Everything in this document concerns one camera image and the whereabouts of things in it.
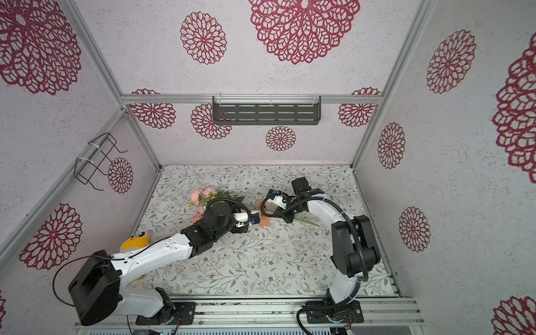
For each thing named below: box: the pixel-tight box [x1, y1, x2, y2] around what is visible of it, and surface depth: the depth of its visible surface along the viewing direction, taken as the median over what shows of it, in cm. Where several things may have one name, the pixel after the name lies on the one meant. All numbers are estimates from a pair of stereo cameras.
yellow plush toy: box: [120, 231, 149, 250], surface depth 87 cm
